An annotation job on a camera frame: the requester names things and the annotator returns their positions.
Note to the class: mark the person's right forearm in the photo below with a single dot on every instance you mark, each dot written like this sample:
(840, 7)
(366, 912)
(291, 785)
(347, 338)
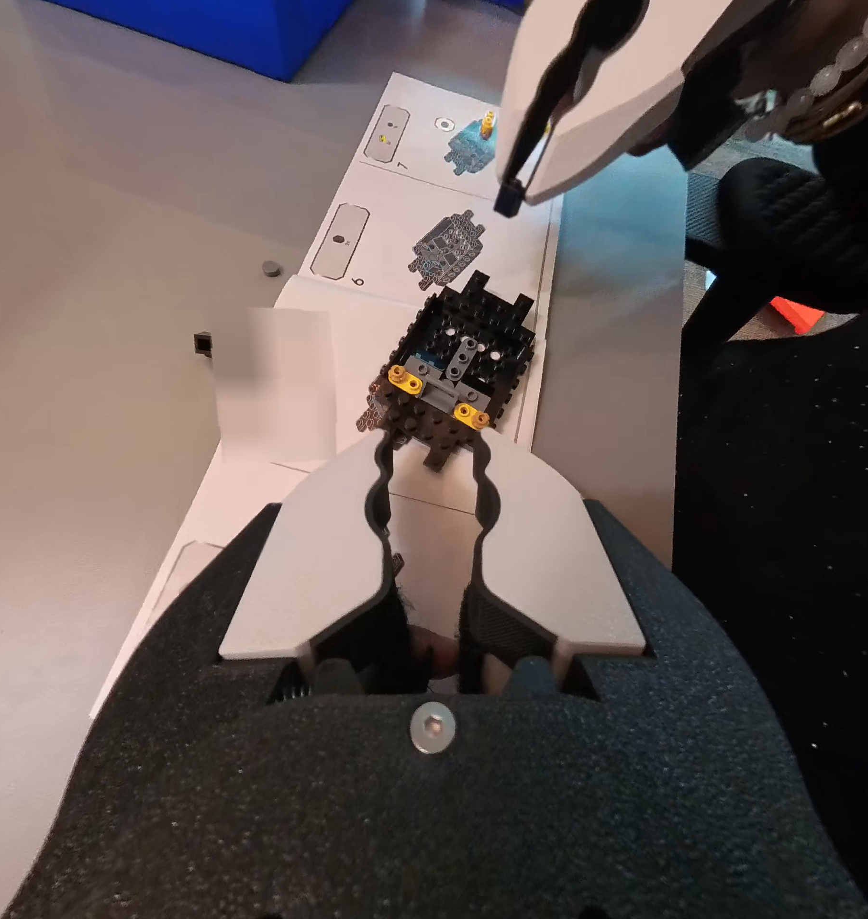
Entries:
(861, 187)

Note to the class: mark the small grey round lego piece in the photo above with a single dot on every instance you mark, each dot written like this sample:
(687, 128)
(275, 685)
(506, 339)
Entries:
(271, 268)

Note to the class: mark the blue plastic bin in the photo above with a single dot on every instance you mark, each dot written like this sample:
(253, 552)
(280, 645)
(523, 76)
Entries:
(211, 29)

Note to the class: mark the orange object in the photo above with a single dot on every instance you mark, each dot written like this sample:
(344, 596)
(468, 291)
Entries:
(796, 314)

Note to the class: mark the black square lego piece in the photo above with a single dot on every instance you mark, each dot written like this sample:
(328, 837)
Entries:
(203, 343)

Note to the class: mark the black lego build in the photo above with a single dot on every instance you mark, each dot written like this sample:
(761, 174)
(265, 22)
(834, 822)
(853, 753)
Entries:
(470, 323)

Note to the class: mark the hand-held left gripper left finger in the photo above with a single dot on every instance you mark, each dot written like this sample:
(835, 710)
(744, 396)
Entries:
(312, 560)

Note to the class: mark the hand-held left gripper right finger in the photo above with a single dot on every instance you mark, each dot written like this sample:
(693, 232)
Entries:
(556, 560)

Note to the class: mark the lego instruction booklet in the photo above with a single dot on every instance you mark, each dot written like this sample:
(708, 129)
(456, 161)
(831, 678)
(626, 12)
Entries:
(405, 215)

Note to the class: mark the black office chair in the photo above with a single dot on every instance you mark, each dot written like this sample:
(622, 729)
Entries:
(764, 215)

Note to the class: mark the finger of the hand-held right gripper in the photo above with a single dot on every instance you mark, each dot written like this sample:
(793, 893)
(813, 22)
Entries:
(620, 115)
(531, 57)

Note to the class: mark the small black lego piece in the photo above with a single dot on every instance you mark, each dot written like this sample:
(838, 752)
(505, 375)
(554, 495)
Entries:
(508, 199)

